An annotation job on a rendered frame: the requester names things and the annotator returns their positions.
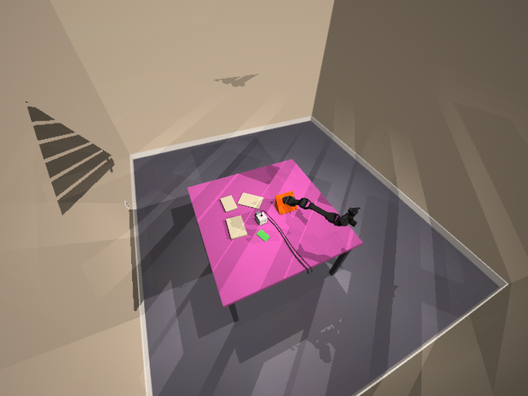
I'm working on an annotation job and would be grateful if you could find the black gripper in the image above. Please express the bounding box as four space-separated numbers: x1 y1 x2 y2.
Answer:
342 207 360 219

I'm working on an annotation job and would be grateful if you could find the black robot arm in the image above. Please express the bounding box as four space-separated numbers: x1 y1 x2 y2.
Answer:
282 195 357 227

